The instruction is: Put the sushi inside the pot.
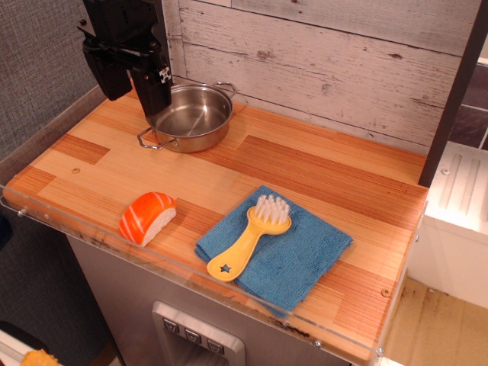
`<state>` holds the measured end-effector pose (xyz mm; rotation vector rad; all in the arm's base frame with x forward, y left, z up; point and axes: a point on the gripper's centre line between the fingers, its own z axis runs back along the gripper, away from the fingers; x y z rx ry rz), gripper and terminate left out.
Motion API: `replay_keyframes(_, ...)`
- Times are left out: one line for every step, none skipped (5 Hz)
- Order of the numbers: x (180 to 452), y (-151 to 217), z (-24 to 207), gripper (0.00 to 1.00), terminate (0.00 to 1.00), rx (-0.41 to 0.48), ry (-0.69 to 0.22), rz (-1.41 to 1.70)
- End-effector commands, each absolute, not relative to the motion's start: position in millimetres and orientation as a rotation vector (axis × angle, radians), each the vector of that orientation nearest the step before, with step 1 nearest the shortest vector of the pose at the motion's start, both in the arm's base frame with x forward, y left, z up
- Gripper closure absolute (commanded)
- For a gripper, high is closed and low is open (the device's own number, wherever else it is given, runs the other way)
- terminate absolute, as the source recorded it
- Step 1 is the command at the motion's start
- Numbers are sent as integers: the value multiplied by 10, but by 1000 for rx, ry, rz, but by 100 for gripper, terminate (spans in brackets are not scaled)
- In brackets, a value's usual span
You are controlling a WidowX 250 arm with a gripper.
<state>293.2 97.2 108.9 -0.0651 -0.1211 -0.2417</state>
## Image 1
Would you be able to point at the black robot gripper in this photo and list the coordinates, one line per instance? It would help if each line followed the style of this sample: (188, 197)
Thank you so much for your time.
(127, 28)

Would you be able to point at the orange salmon sushi toy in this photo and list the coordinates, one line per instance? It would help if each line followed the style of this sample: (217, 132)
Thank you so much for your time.
(146, 216)

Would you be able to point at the stainless steel pot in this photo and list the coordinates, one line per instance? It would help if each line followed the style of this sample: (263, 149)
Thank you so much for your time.
(198, 119)

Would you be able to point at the yellow scrub brush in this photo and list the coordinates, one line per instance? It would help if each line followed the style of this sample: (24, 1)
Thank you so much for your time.
(269, 216)

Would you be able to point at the clear acrylic edge guard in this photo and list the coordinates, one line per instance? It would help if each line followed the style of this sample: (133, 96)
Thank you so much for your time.
(345, 311)

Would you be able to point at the blue folded cloth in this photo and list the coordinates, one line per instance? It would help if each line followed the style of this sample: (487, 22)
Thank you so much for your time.
(284, 268)

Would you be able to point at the silver dispenser panel with buttons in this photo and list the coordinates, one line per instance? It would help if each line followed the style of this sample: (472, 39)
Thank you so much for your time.
(187, 340)

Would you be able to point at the yellow object at bottom corner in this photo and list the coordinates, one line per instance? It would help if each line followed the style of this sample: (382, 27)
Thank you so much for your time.
(38, 358)

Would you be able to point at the dark vertical post right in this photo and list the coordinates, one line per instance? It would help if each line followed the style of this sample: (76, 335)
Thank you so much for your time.
(462, 79)

